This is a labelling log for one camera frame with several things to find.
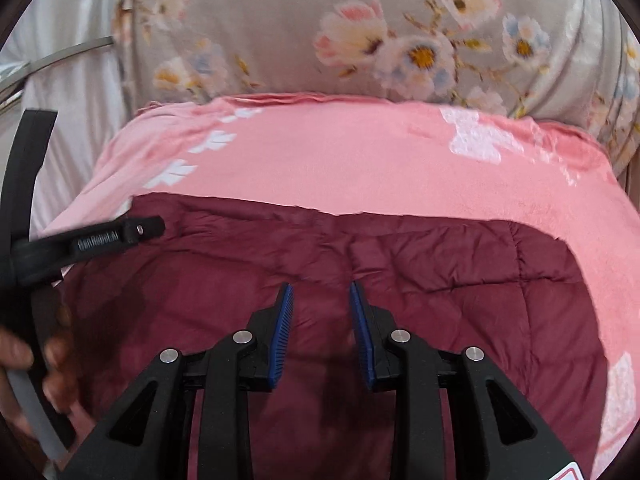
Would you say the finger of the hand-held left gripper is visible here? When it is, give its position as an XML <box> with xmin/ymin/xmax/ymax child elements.
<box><xmin>12</xmin><ymin>215</ymin><xmax>166</xmax><ymax>287</ymax></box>

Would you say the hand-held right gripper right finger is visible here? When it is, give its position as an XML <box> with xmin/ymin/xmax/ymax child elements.
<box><xmin>349</xmin><ymin>281</ymin><xmax>576</xmax><ymax>480</ymax></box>

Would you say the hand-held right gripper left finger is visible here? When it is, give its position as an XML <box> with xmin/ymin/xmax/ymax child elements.
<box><xmin>60</xmin><ymin>282</ymin><xmax>294</xmax><ymax>480</ymax></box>

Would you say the maroon quilted jacket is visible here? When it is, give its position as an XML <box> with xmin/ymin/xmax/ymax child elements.
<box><xmin>50</xmin><ymin>192</ymin><xmax>608</xmax><ymax>480</ymax></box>

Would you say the person's left hand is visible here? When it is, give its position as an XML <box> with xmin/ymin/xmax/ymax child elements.
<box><xmin>0</xmin><ymin>305</ymin><xmax>93</xmax><ymax>441</ymax></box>

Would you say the white curtain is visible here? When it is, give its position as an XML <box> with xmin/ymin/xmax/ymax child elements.
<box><xmin>0</xmin><ymin>0</ymin><xmax>146</xmax><ymax>241</ymax></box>

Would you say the grey metal strip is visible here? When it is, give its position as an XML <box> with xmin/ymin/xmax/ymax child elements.
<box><xmin>0</xmin><ymin>35</ymin><xmax>116</xmax><ymax>98</ymax></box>

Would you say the pink printed blanket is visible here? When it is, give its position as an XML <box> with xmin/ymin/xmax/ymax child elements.
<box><xmin>30</xmin><ymin>91</ymin><xmax>640</xmax><ymax>480</ymax></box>

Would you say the grey floral quilt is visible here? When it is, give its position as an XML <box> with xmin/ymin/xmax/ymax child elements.
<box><xmin>112</xmin><ymin>0</ymin><xmax>640</xmax><ymax>171</ymax></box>

